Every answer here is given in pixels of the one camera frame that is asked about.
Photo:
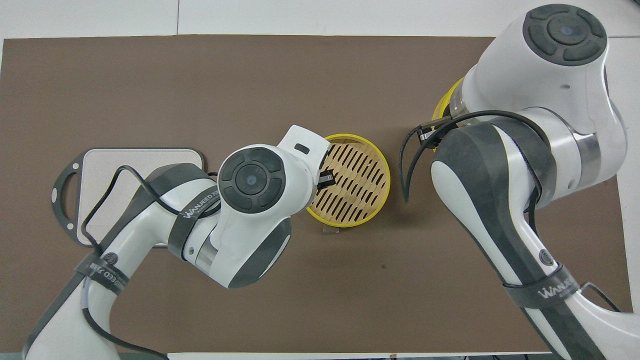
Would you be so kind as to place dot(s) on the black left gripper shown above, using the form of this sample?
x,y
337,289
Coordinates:
x,y
326,179

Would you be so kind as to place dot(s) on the yellow rimmed bamboo steamer tier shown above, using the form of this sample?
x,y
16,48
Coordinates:
x,y
440,106

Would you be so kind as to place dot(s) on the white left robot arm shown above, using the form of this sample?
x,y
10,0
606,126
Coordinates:
x,y
250,180

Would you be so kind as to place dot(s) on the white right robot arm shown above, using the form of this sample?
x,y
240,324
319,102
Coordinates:
x,y
550,75

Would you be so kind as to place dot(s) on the yellow rimmed bamboo steamer base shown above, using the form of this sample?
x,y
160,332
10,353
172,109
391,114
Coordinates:
x,y
350,224

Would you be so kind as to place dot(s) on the small clear acrylic tag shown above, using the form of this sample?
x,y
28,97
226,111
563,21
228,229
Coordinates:
x,y
330,231

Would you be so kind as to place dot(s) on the brown table mat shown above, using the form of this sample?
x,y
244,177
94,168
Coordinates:
x,y
350,300

